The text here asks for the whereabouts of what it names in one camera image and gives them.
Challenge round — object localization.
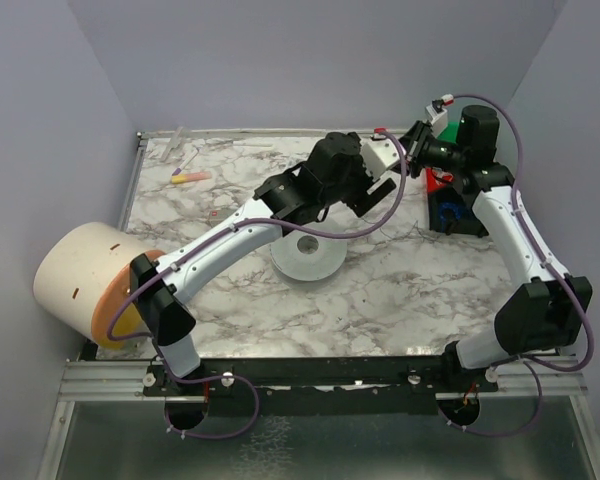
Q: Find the beige cylinder with orange disc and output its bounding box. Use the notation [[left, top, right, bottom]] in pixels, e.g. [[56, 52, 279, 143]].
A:
[[33, 222, 163, 349]]

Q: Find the pink yellow highlighter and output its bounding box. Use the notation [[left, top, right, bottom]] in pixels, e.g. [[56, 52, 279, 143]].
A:
[[170, 172, 212, 184]]

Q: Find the thin blue cable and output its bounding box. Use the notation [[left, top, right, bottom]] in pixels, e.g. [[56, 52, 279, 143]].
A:
[[354, 167, 446, 244]]

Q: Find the blue cable bundle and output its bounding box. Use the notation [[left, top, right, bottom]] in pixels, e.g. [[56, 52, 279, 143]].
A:
[[438, 202, 469, 224]]

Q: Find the white perforated cable spool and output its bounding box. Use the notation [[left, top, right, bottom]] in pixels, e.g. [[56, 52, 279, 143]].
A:
[[270, 232, 347, 283]]

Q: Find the grey cardboard box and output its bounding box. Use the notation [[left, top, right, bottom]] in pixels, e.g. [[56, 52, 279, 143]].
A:
[[207, 209, 233, 225]]

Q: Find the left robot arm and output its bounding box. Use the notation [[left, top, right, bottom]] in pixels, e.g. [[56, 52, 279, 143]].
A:
[[130, 131, 408, 378]]

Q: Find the clear plastic T piece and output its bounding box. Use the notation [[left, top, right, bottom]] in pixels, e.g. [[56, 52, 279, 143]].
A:
[[161, 126, 186, 162]]

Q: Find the green storage bin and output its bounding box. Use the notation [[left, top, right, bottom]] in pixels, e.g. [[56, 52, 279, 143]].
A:
[[437, 122, 459, 144]]

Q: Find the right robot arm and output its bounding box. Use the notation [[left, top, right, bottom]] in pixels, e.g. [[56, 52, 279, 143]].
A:
[[400, 96, 592, 370]]

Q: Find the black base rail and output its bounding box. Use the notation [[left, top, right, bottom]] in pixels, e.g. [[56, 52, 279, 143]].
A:
[[143, 354, 498, 416]]

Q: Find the white purple pen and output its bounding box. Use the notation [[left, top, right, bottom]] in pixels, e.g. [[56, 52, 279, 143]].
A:
[[172, 150, 199, 176]]

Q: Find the black storage bin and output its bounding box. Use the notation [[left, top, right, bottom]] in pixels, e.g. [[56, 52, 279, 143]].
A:
[[427, 188, 488, 238]]

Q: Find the red storage bin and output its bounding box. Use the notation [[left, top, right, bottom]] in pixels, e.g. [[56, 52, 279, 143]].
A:
[[425, 168, 453, 194]]

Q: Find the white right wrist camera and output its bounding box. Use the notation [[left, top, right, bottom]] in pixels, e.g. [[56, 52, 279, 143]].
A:
[[425, 94, 454, 138]]

